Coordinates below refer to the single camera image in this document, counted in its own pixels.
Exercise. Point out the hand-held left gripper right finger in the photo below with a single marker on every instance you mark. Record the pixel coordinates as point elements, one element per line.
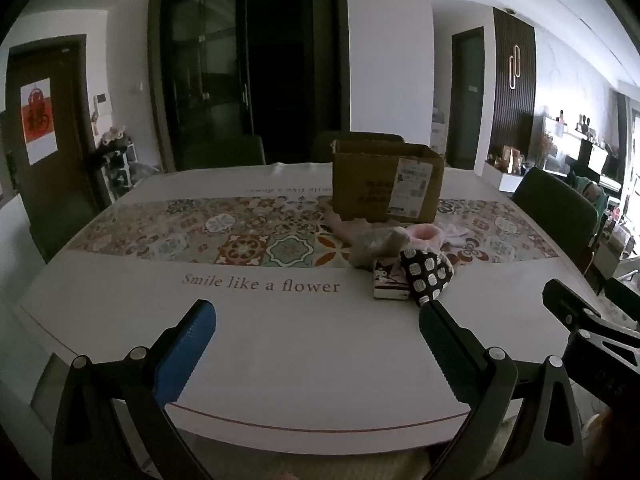
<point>446,352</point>

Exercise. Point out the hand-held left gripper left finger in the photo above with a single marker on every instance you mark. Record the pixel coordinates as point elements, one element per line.
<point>184,355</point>

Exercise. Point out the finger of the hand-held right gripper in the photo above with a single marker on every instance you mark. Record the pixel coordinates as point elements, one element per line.
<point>607,385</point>
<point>567,305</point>

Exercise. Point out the pink fluffy scrunchie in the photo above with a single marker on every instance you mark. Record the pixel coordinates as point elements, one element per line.
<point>424,237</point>

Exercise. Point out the pink plush toy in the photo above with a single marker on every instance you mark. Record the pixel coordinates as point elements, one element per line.
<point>347,227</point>

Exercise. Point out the brown cardboard box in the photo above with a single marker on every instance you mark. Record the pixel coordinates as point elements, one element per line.
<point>385,185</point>

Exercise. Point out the black white patterned sock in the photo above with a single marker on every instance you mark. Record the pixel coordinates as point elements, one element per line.
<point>427,272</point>

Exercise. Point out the white patterned table mat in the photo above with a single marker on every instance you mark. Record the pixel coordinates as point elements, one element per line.
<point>275,350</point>

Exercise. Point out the small cartoon print box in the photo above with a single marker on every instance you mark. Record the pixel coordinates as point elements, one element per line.
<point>389,280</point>

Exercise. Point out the dark green dining chair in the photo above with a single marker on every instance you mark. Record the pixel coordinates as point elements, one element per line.
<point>555,210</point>
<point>360,139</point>
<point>222,152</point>

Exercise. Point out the hanging clothes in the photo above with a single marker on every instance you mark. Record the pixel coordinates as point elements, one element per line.
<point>597,200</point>

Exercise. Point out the white cloth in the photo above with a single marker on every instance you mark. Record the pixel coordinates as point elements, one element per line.
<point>456,235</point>

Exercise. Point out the white low cabinet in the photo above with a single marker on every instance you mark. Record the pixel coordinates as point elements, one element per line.
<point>502,177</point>

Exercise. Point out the dried flower bouquet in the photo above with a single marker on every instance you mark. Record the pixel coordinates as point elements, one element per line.
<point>544,150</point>

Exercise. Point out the brown paper bag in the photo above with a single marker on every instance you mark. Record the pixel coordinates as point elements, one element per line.
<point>507,159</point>

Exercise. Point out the dark curtain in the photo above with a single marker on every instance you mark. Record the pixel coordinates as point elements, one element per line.
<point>621,130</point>

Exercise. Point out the white shoe shelf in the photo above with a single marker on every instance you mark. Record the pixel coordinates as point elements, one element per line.
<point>120,172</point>

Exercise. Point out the dark wooden entrance door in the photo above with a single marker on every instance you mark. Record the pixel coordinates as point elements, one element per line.
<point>65,195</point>

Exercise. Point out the dark glass room door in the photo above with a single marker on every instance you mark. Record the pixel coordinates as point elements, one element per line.
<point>466,100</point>

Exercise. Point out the plush flower bunch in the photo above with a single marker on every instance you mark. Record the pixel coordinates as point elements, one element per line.
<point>116,136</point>

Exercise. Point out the red paper door decoration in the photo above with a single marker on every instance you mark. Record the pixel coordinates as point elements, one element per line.
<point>39,120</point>

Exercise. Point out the dark sliding glass doors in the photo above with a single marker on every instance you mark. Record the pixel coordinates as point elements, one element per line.
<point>250,70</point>

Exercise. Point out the white wall shelf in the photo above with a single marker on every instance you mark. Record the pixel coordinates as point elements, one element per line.
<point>570,130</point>

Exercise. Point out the dark slatted wall panel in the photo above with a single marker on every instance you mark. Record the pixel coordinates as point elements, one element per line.
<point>525,110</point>

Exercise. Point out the looped wall lamp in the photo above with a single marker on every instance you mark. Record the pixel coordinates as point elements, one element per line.
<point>514,67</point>

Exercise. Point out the white wall intercom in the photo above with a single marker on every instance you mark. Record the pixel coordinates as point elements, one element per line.
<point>100,110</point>

